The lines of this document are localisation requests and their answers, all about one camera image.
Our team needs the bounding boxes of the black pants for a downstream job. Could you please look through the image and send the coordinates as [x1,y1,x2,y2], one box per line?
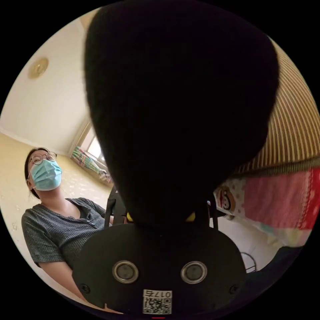
[84,4,280,227]

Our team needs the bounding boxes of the person's right forearm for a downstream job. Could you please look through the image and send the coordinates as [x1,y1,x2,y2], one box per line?
[40,261,123,314]

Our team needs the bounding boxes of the plaid curtain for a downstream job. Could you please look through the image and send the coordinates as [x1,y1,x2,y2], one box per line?
[72,146,113,186]

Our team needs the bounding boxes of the person's body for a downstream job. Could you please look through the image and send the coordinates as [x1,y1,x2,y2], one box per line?
[21,147,118,271]

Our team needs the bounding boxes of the window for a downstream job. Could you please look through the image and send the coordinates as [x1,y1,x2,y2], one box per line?
[75,122,106,163]

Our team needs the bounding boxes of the round golden ceiling lamp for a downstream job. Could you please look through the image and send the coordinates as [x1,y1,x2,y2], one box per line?
[28,58,49,80]

